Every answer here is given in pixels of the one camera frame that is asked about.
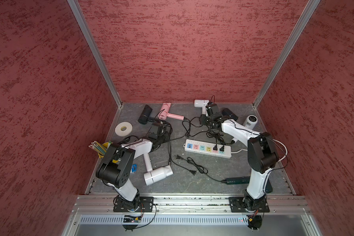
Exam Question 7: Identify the dark green hair dryer back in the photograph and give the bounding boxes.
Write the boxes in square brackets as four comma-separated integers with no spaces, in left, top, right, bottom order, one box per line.
[222,108,239,121]

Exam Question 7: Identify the black cord of white round dryer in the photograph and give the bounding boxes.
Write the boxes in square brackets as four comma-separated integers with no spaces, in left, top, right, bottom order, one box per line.
[206,129,235,152]

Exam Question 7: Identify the white power strip coloured sockets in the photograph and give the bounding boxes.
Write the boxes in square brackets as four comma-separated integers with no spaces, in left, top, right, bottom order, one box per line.
[183,139,232,159]

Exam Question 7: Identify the black cord of front green dryer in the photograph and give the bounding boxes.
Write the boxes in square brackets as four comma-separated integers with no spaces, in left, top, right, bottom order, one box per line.
[174,154,226,182]

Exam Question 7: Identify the white round hair dryer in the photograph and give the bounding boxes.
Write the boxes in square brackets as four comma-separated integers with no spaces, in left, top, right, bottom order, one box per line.
[231,115,258,144]

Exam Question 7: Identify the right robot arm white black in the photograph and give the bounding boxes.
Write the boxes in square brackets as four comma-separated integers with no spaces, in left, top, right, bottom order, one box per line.
[201,101,279,212]

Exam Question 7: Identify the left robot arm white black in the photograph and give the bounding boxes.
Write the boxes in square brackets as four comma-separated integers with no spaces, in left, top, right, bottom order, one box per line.
[95,122,173,210]

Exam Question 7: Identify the pink hair dryer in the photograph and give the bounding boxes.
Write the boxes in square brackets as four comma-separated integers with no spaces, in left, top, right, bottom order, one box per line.
[156,103,184,121]

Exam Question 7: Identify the white square hair dryer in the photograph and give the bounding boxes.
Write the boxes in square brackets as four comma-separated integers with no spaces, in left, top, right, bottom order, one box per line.
[194,99,209,116]

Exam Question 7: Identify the black hair dryer far left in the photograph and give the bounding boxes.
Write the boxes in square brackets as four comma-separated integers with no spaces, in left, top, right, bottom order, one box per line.
[138,105,154,125]

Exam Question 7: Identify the white tape roll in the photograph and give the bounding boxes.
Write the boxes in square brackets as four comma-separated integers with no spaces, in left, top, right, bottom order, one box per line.
[115,122,133,137]

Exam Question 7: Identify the white hair dryer front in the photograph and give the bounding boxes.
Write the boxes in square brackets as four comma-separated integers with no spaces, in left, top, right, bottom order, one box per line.
[143,153,173,186]

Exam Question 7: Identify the white paper box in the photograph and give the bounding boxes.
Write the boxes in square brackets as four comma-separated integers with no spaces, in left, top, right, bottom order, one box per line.
[131,164,137,174]

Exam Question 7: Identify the yellow cup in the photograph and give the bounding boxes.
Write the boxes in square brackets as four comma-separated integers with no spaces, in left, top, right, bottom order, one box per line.
[98,142,118,163]

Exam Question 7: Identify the bundle of pencils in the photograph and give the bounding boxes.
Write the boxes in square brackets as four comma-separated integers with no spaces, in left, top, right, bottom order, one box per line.
[88,141,107,156]

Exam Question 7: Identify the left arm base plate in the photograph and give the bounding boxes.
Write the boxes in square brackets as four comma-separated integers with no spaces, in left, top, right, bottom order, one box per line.
[113,196,154,213]

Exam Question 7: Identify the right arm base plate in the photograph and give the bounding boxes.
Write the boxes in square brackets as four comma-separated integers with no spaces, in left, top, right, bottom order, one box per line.
[228,197,270,214]

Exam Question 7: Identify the aluminium front rail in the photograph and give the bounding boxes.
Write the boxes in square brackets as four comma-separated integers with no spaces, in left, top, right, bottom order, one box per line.
[62,194,322,236]

